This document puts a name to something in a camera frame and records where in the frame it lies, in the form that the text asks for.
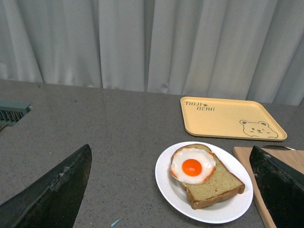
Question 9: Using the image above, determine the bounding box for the green slotted rack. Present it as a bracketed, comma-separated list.
[0, 100, 31, 126]

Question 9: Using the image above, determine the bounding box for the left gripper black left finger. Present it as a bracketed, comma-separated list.
[0, 144, 92, 228]

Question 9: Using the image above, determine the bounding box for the white round plate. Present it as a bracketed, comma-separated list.
[155, 142, 253, 224]

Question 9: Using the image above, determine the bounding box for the black cutting board handle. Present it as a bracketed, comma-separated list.
[263, 145, 295, 151]

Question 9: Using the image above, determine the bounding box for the wooden cutting board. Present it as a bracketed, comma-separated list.
[233, 146, 304, 228]

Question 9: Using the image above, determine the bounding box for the bottom bread slice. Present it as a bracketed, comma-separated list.
[171, 143, 245, 209]

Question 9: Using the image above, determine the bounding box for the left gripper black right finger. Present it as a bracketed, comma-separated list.
[249, 146, 304, 228]

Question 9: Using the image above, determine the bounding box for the yellow bear tray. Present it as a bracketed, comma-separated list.
[180, 96, 287, 142]

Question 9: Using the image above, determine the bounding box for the fake fried egg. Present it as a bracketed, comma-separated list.
[170, 147, 216, 185]

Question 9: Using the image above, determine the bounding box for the grey curtain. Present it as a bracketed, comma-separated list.
[0, 0, 304, 105]

